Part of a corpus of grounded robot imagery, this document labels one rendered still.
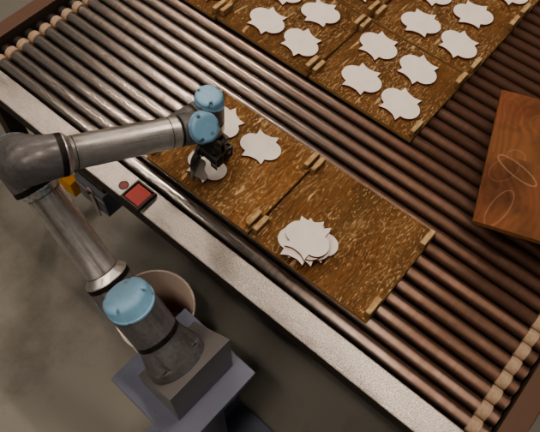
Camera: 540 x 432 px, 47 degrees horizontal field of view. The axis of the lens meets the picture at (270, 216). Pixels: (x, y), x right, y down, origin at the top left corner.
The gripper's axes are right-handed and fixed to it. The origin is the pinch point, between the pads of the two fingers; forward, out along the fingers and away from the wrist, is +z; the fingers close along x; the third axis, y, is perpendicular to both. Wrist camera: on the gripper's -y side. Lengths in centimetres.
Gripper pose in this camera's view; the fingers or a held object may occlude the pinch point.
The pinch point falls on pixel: (207, 165)
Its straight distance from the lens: 189.9
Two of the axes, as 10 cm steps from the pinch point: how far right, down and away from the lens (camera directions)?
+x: 6.4, -6.6, 3.9
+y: 7.6, 5.9, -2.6
